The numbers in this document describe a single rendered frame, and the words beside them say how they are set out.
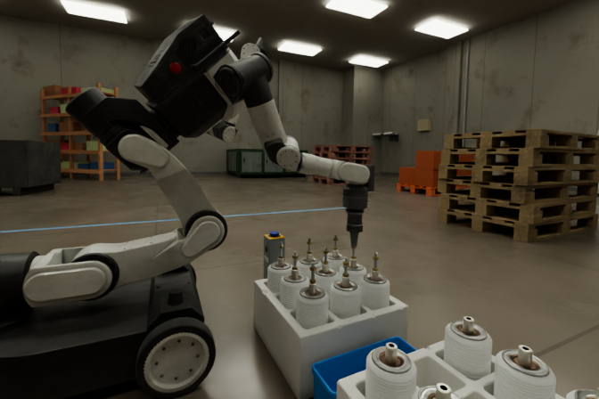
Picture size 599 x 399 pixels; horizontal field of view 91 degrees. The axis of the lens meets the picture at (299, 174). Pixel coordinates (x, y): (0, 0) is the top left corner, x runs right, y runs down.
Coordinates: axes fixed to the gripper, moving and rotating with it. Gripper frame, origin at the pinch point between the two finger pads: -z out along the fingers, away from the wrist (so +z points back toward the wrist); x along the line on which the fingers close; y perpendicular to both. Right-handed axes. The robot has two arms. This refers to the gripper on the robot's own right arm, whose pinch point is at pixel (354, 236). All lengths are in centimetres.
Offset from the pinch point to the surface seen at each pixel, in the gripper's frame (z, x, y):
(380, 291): -13.2, 14.1, 8.2
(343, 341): -23.2, 26.1, -2.8
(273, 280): -15.2, 8.8, -27.7
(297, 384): -32.2, 33.0, -14.7
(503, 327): -36, -15, 58
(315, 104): 225, -1027, -127
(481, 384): -18, 43, 26
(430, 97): 226, -921, 256
